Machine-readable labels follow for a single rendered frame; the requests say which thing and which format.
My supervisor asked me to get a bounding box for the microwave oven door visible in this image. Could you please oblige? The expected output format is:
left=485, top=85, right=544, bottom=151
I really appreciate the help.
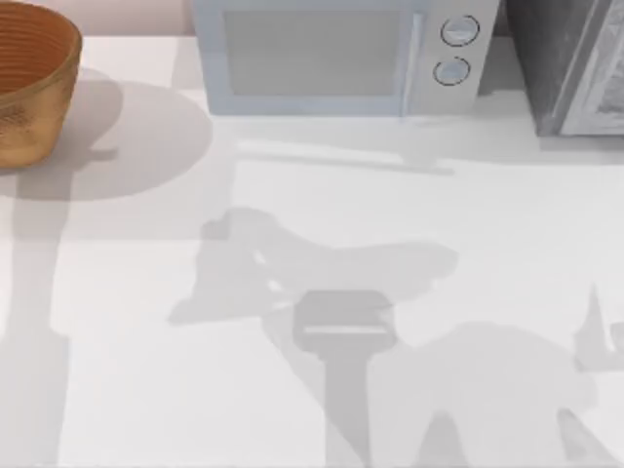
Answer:
left=189, top=0, right=430, bottom=118

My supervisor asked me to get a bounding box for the round microwave knob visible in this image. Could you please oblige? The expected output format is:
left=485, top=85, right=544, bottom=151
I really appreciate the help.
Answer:
left=439, top=14, right=482, bottom=48
left=432, top=55, right=472, bottom=88

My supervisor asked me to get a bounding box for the pale microwave oven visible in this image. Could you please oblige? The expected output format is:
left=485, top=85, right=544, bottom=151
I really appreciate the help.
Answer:
left=188, top=0, right=502, bottom=119

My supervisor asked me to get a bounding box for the brown woven basket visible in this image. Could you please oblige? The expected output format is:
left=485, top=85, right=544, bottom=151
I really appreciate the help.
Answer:
left=0, top=0, right=84, bottom=170

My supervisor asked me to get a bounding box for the microwave door handle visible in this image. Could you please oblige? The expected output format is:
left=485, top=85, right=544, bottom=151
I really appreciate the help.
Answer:
left=402, top=12, right=423, bottom=118

